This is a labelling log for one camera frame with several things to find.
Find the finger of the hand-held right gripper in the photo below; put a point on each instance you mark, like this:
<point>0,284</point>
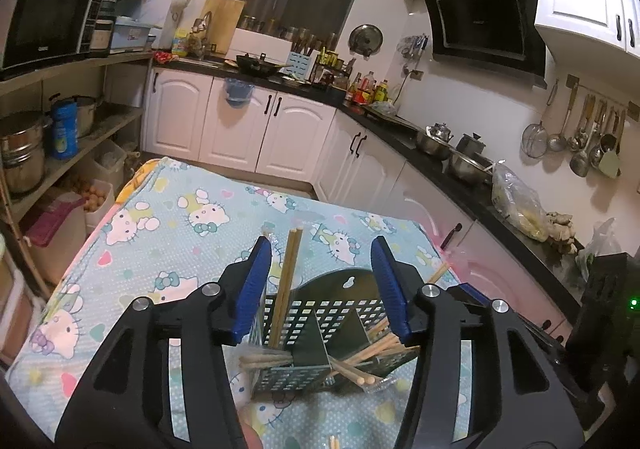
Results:
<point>470,293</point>

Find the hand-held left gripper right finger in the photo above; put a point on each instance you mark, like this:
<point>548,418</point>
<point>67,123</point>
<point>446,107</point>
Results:
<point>392,294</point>

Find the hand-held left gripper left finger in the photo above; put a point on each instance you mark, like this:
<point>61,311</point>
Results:
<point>255,289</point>

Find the pile of wooden chopsticks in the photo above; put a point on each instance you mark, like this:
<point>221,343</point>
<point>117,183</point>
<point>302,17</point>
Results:
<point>260,360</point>

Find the clear plastic wrapper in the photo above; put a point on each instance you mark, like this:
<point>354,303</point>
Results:
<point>382,383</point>

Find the black countertop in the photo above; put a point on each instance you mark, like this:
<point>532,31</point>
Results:
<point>475,199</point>

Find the white plastic bag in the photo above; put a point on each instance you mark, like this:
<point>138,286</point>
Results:
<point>597,246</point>

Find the cartoon cat printed blanket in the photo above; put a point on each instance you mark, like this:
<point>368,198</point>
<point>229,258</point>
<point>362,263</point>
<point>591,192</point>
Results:
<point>165,249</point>

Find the clear plastic bag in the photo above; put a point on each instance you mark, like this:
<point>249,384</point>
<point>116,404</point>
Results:
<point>517,204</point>

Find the ginger root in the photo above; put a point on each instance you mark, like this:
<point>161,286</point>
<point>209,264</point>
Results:
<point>561,231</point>

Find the steel basin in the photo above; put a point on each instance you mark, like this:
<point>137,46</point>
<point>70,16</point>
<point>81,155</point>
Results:
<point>467,169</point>

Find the steel lidded pot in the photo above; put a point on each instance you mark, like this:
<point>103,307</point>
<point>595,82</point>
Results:
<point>471,145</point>

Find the steel bowl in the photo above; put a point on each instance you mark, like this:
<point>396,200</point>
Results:
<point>432,146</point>

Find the steel kettle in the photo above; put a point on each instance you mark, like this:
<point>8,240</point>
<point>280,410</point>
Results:
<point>440,133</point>

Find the white base cabinets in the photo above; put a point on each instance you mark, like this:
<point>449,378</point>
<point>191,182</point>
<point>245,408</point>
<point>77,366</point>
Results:
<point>240,124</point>

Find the steel slotted spatula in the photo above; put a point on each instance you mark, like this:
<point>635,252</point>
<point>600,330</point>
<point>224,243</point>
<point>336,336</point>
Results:
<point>581,163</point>

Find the black induction cooktop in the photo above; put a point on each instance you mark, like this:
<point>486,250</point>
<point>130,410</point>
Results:
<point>392,118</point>

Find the green spatula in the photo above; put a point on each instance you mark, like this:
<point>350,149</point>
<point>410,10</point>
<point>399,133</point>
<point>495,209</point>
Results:
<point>611,165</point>

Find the tub of eggs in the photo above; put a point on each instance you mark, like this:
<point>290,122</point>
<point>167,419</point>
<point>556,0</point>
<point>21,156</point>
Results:
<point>95,201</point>

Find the steel spoon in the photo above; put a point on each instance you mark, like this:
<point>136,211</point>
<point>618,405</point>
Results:
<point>575,141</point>

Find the dark steel ladle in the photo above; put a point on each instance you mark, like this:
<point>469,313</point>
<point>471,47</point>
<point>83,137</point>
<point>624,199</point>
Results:
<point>596,154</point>

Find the white plastic container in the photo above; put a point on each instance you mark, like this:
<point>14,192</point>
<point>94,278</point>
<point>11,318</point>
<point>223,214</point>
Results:
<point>111,164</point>

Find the blue hanging bag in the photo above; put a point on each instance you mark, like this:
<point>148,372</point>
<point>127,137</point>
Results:
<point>238,91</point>

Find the row of condiment bottles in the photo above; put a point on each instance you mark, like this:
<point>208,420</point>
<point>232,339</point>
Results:
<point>369,90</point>

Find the white bin pink lid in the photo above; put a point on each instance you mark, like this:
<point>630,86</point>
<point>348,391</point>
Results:
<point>55,234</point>

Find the wooden shelf unit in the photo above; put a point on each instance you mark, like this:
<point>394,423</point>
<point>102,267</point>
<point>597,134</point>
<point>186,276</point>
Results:
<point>115,119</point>

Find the black wok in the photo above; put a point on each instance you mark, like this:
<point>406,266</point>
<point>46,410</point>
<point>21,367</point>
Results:
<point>260,65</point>

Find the blue knife block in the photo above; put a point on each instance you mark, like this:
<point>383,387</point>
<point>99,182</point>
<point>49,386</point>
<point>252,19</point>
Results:
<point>302,63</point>

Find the steel pot with lid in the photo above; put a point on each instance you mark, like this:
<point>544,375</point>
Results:
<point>87,114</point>

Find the white storage box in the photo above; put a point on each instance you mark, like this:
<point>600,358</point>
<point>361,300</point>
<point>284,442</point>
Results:
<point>257,43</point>

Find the blue canister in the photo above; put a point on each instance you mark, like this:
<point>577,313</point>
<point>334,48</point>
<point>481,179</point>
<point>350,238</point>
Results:
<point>64,131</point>

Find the steel pot lid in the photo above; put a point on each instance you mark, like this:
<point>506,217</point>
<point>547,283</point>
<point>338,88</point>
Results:
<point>366,40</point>

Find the yellow bottle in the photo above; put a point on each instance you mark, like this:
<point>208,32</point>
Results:
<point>180,44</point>

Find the row of spice jars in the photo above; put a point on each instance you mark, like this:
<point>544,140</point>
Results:
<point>265,25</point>

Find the large steel stock pot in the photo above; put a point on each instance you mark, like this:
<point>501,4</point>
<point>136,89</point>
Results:
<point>22,154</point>

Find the wooden cutting board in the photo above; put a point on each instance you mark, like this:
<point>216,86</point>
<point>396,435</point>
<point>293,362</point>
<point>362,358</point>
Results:
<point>225,21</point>

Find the black range hood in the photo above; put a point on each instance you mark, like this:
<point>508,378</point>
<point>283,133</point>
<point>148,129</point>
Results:
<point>480,24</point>

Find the steel faucet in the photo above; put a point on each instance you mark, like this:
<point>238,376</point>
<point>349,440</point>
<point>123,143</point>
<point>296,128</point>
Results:
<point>204,24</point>

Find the blue lidded box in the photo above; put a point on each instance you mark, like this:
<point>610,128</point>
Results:
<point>129,34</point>

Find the black microwave oven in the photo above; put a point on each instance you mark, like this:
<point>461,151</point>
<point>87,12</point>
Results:
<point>45,19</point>

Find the wall outlet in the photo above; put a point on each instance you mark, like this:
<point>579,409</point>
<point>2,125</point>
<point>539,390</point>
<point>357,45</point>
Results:
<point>417,74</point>

